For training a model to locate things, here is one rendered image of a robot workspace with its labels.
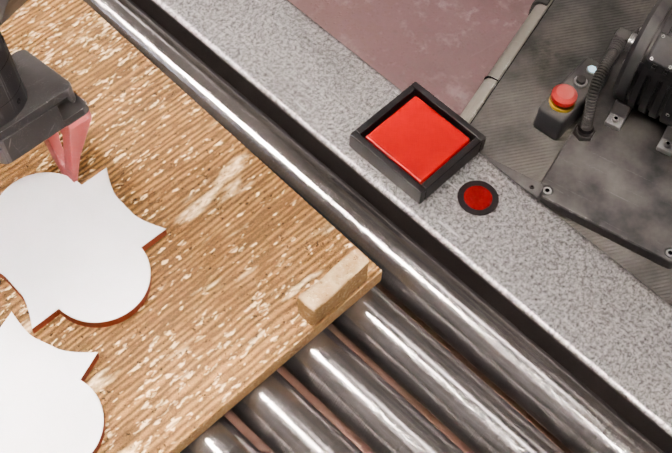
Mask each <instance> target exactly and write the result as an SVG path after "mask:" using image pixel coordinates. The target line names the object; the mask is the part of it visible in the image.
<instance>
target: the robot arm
mask: <svg viewBox="0 0 672 453"><path fill-rule="evenodd" d="M26 1H27V0H0V26H1V25H2V24H3V23H4V22H5V21H6V20H7V19H8V18H9V17H10V16H12V15H13V14H14V13H15V12H16V11H17V10H18V9H19V8H20V7H21V6H22V5H23V4H24V3H25V2H26ZM91 120H92V116H91V113H90V110H89V108H88V105H87V103H86V101H85V100H84V99H82V98H81V97H80V96H78V95H77V94H75V93H74V91H73V89H72V86H71V83H70V82H69V81H68V80H66V79H65V78H64V77H62V76H61V75H60V74H58V73H57V72H55V71H54V70H53V69H51V68H50V67H49V66H47V65H46V64H45V63H43V62H42V61H40V60H39V59H38V58H36V57H35V56H34V55H32V54H31V53H30V52H28V51H27V50H19V51H17V52H15V53H13V54H12V55H11V54H10V51H9V49H8V47H7V44H6V42H5V40H4V37H3V35H2V34H1V31H0V163H2V164H10V163H12V162H13V161H15V160H17V159H18V158H20V157H21V156H23V155H24V154H26V153H27V152H29V151H30V150H32V149H33V148H35V147H36V146H38V145H39V144H41V143H42V142H45V144H46V146H47V148H48V150H49V152H50V154H51V156H52V157H53V159H54V161H55V163H56V164H57V166H58V168H59V169H60V171H61V173H62V174H63V175H66V176H68V177H69V178H70V179H71V180H72V181H73V182H76V181H77V182H78V173H79V163H80V156H81V153H82V149H83V146H84V143H85V139H86V136H87V133H88V130H89V126H90V123H91ZM59 131H60V132H61V134H62V136H63V147H64V150H63V147H62V144H61V142H60V138H59V133H58V132H59Z"/></svg>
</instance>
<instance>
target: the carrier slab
mask: <svg viewBox="0 0 672 453"><path fill-rule="evenodd" d="M0 31H1V34H2V35H3V37H4V40H5V42H6V44H7V47H8V49H9V51H10V54H11V55H12V54H13V53H15V52H17V51H19V50H27V51H28V52H30V53H31V54H32V55H34V56H35V57H36V58H38V59H39V60H40V61H42V62H43V63H45V64H46V65H47V66H49V67H50V68H51V69H53V70H54V71H55V72H57V73H58V74H60V75H61V76H62V77H64V78H65V79H66V80H68V81H69V82H70V83H71V86H72V89H73V91H74V93H75V94H77V95H78V96H80V97H81V98H82V99H84V100H85V101H86V103H87V105H88V108H89V110H90V113H91V116H92V120H91V123H90V126H89V130H88V133H87V136H86V139H85V143H84V146H83V149H82V153H81V156H80V163H79V173H78V182H79V183H80V184H81V185H82V184H84V183H85V182H87V181H88V180H89V179H91V178H92V177H94V176H95V175H97V174H98V173H99V172H101V171H102V170H104V169H105V168H107V172H108V176H109V180H110V184H111V186H112V189H113V191H114V193H115V195H116V196H117V198H118V199H119V200H120V201H121V202H122V203H123V204H124V205H125V206H126V207H127V208H128V209H129V210H130V211H131V212H132V213H133V214H134V215H135V216H137V217H138V218H140V219H142V220H144V221H146V222H148V223H151V224H153V225H156V226H159V227H162V228H165V229H166V232H167V235H166V236H164V237H163V238H161V239H160V240H159V241H157V242H156V243H155V244H153V245H152V246H151V247H149V248H148V249H147V250H145V251H144V252H145V254H146V255H147V258H148V260H149V264H150V269H151V278H152V281H151V288H150V291H149V294H148V297H147V299H146V300H145V302H144V304H143V305H142V306H141V308H140V309H139V310H138V311H137V312H136V313H135V314H134V315H132V316H131V317H129V318H128V319H126V320H125V321H123V322H121V323H118V324H115V325H112V326H108V327H101V328H92V327H85V326H81V325H78V324H75V323H73V322H71V321H69V320H68V319H66V318H65V317H63V316H62V315H61V314H60V315H59V316H57V317H56V318H55V319H53V320H52V321H51V322H49V323H48V324H47V325H45V326H44V327H43V328H41V329H40V330H39V331H37V332H36V333H35V334H34V333H33V330H32V325H31V320H30V315H29V311H28V307H27V305H26V303H25V302H24V300H23V299H22V298H21V297H20V296H19V295H18V293H17V292H16V291H15V290H14V289H13V288H12V287H11V286H10V284H9V283H8V282H6V281H5V280H4V279H2V278H0V327H1V326H2V325H3V323H4V322H5V320H6V319H7V317H8V316H9V315H10V313H11V312H12V313H13V314H14V316H15V317H16V319H17V320H18V321H19V323H20V324H21V325H22V327H23V328H24V329H25V330H26V331H27V332H28V333H29V334H30V335H31V336H33V337H34V338H36V339H38V340H40V341H43V342H45V343H47V344H49V345H51V346H53V347H55V348H57V349H60V350H64V351H70V352H98V354H99V359H98V361H97V362H96V364H95V365H94V367H93V368H92V370H91V372H90V373H89V375H88V376H87V378H86V379H85V381H84V383H86V384H87V385H88V386H89V387H90V388H91V389H92V390H93V391H94V392H95V393H96V395H97V397H98V398H99V400H100V403H101V405H102V409H103V412H104V417H105V433H104V437H103V441H102V443H101V446H100V448H99V450H98V452H97V453H180V452H181V451H182V450H183V449H185V448H186V447H187V446H188V445H189V444H190V443H192V442H193V441H194V440H195V439H196V438H197V437H199V436H200V435H201V434H202V433H203V432H205V431H206V430H207V429H208V428H209V427H210V426H212V425H213V424H214V423H215V422H216V421H217V420H219V419H220V418H221V417H222V416H223V415H224V414H226V413H227V412H228V411H229V410H230V409H231V408H233V407H234V406H235V405H236V404H237V403H238V402H240V401H241V400H242V399H243V398H244V397H245V396H247V395H248V394H249V393H250V392H251V391H252V390H254V389H255V388H256V387H257V386H258V385H259V384H261V383H262V382H263V381H264V380H265V379H266V378H268V377H269V376H270V375H271V374H272V373H274V372H275V371H276V370H277V369H278V368H279V367H281V366H282V365H283V364H284V363H285V362H286V361H288V360H289V359H290V358H291V357H292V356H293V355H295V354H296V353H297V352H298V351H299V350H300V349H302V348H303V347H304V346H305V345H306V344H307V343H309V342H310V341H311V340H312V339H313V338H314V337H316V336H317V335H318V334H319V333H320V332H321V331H323V330H324V329H325V328H326V327H327V326H328V325H330V324H331V323H332V322H333V321H334V320H335V319H337V318H338V317H339V316H340V315H341V314H342V313H344V312H345V311H346V310H347V309H348V308H350V307H351V306H352V305H353V304H354V303H355V302H357V301H358V300H359V299H360V298H361V297H362V296H364V295H365V294H366V293H367V292H368V291H369V290H371V289H372V288H373V287H374V286H375V285H376V284H378V283H379V282H380V281H381V277H382V270H381V269H380V268H379V267H378V266H377V265H376V264H375V263H373V262H372V261H371V260H370V259H369V258H368V257H367V256H366V255H365V254H364V255H365V257H366V258H367V259H368V260H369V265H368V270H367V276H368V277H367V279H366V280H365V281H364V282H363V283H362V284H361V285H360V286H359V287H358V288H357V289H355V290H354V291H353V292H352V293H351V294H350V295H349V296H348V297H347V298H346V299H344V300H343V301H341V302H340V303H338V304H337V305H336V306H334V307H333V308H332V309H331V310H330V311H329V312H328V313H327V314H326V315H325V316H324V317H323V318H321V319H320V320H319V321H318V322H317V323H316V324H314V325H310V324H309V323H308V322H307V321H306V320H304V319H303V318H302V316H301V315H300V314H299V312H298V304H297V301H298V296H299V295H300V294H301V293H303V292H304V291H306V290H307V289H309V288H310V287H312V286H313V285H314V284H315V283H317V282H318V281H319V280H320V279H321V278H323V277H324V276H325V275H326V274H327V273H328V272H329V271H330V270H331V269H332V268H333V267H334V266H335V265H336V264H337V263H338V262H340V261H341V260H342V259H343V258H344V257H346V256H347V255H348V254H349V253H350V252H352V251H353V250H354V249H358V248H357V247H356V246H355V245H354V244H352V243H351V242H350V241H349V240H348V239H347V238H346V237H345V236H344V235H342V234H341V233H340V232H339V231H338V230H337V229H336V228H335V227H334V226H332V225H331V224H330V223H329V222H328V221H327V220H326V219H325V218H324V217H322V216H321V215H320V214H319V213H318V212H317V211H316V210H315V209H314V208H313V207H311V206H310V205H309V204H308V203H307V202H306V201H305V200H304V199H303V198H301V197H300V196H299V195H298V194H297V193H296V192H295V191H294V190H293V189H291V188H290V187H289V186H288V185H287V184H286V183H285V182H284V181H283V180H282V179H280V178H279V177H278V176H277V175H276V174H275V173H274V172H273V171H272V170H270V169H269V168H268V167H267V166H266V165H265V164H264V163H263V162H262V161H260V160H259V159H258V158H257V157H256V156H255V155H254V154H253V153H252V152H250V151H249V150H248V149H247V148H246V147H245V146H244V145H243V144H242V143H241V142H239V141H238V140H237V139H236V138H235V137H234V136H233V135H232V134H231V133H229V132H228V131H227V130H226V129H225V128H224V127H223V126H222V125H221V124H219V123H218V122H217V121H216V120H215V119H214V118H213V117H212V116H211V115H209V114H208V113H207V112H206V111H205V110H204V109H203V108H202V107H201V106H200V105H198V104H197V103H196V102H195V101H194V100H193V99H192V98H191V97H190V96H188V95H187V94H186V93H185V92H184V91H183V90H182V89H181V88H180V87H178V86H177V85H176V84H175V83H174V82H173V81H172V80H171V79H170V78H169V77H167V76H166V75H165V74H164V73H163V72H162V71H161V70H160V69H159V68H157V67H156V66H155V65H154V64H153V63H152V62H151V61H150V60H149V59H147V58H146V57H145V56H144V55H143V54H142V53H141V52H140V51H139V50H137V49H136V48H135V47H134V46H133V45H132V44H131V43H130V42H129V41H128V40H126V39H125V38H124V37H123V36H122V35H121V34H120V33H119V32H118V31H116V30H115V29H114V28H113V27H112V26H111V25H110V24H109V23H108V22H106V21H105V20H104V19H103V18H102V17H101V16H100V15H99V14H98V13H96V12H95V11H94V10H93V9H92V8H91V7H90V6H89V5H88V4H87V3H85V2H84V1H83V0H27V1H26V2H25V3H24V4H23V5H22V6H21V7H20V8H19V9H18V10H17V11H16V12H15V13H14V14H13V15H12V16H10V17H9V18H8V19H7V20H6V21H5V22H4V23H3V24H2V25H1V26H0ZM44 172H50V173H59V174H62V173H61V171H60V169H59V168H58V166H57V164H56V163H55V161H54V159H53V157H52V156H51V154H50V152H49V150H48V148H47V146H46V144H45V142H42V143H41V144H39V145H38V146H36V147H35V148H33V149H32V150H30V151H29V152H27V153H26V154H24V155H23V156H21V157H20V158H18V159H17V160H15V161H13V162H12V163H10V164H2V163H0V195H1V194H2V193H3V192H4V191H5V189H7V188H8V187H9V186H10V185H11V184H13V183H14V182H16V181H17V180H19V179H21V178H23V177H26V176H28V175H32V174H36V173H44Z"/></svg>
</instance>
